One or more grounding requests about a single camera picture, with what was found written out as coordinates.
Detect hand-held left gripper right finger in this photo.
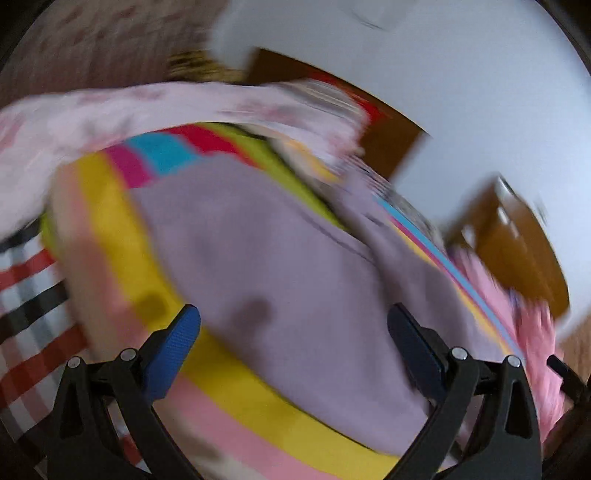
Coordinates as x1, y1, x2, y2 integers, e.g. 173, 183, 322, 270
387, 302, 542, 480

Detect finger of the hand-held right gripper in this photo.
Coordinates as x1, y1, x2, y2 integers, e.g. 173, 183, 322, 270
547, 353, 585, 407

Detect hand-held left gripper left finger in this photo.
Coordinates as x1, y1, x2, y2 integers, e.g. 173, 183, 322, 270
48, 304, 202, 480

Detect purple pants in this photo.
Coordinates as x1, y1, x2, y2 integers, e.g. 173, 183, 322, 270
131, 157, 522, 462

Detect pink blanket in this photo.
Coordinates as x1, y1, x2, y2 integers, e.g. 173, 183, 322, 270
450, 249, 568, 444

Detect colourful striped blanket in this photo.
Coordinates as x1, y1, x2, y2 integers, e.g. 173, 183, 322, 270
39, 122, 527, 480

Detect brown wooden cabinet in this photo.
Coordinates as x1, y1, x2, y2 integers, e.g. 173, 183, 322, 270
443, 178, 571, 319

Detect red black checked cloth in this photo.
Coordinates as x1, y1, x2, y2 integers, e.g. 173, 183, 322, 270
0, 222, 153, 472

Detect brown wooden board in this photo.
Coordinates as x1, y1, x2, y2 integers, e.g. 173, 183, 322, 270
249, 46, 430, 181

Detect pink floral cloth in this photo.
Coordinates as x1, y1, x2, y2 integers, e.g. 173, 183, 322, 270
0, 80, 370, 243

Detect red striped cloth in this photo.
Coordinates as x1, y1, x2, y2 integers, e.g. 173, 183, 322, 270
295, 79, 380, 127

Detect yellow patterned cloth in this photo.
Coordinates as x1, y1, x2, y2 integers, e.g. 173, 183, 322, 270
166, 51, 243, 85

